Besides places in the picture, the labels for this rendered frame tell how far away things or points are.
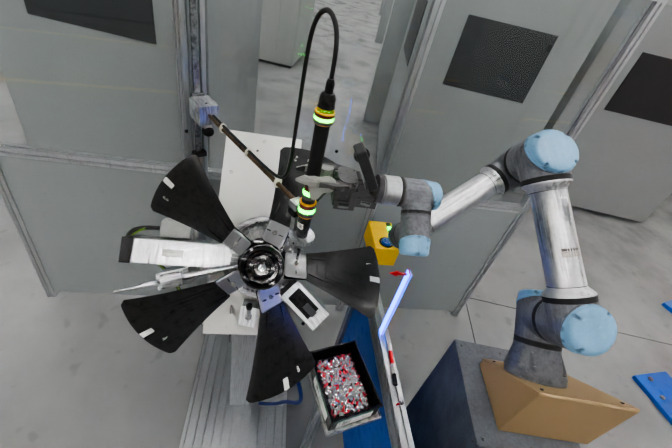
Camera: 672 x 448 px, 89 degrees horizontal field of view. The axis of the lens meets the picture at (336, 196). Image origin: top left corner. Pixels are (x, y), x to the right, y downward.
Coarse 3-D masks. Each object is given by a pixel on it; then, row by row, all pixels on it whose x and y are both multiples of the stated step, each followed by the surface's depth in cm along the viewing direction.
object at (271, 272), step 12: (252, 240) 102; (264, 240) 102; (252, 252) 91; (264, 252) 92; (276, 252) 92; (240, 264) 90; (252, 264) 91; (264, 264) 92; (276, 264) 93; (240, 276) 90; (252, 276) 91; (264, 276) 91; (276, 276) 92; (252, 288) 90; (264, 288) 91
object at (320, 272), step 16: (320, 256) 104; (336, 256) 105; (352, 256) 107; (368, 256) 108; (320, 272) 99; (336, 272) 101; (352, 272) 103; (368, 272) 105; (320, 288) 96; (336, 288) 98; (352, 288) 99; (368, 288) 101; (352, 304) 97; (368, 304) 99
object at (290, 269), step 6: (288, 252) 102; (288, 258) 100; (294, 258) 101; (300, 258) 102; (288, 264) 98; (294, 264) 99; (300, 264) 100; (288, 270) 97; (294, 270) 97; (300, 270) 98; (306, 270) 99; (288, 276) 95; (294, 276) 96; (300, 276) 96
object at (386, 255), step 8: (368, 224) 141; (376, 224) 140; (384, 224) 141; (368, 232) 140; (376, 232) 136; (384, 232) 137; (368, 240) 138; (376, 240) 132; (376, 248) 129; (384, 248) 130; (392, 248) 130; (384, 256) 132; (392, 256) 132; (384, 264) 135; (392, 264) 135
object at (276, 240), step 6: (270, 222) 102; (276, 222) 100; (270, 228) 101; (276, 228) 99; (282, 228) 98; (288, 228) 96; (264, 234) 101; (270, 234) 100; (276, 234) 98; (282, 234) 97; (270, 240) 99; (276, 240) 98; (282, 240) 96; (276, 246) 97
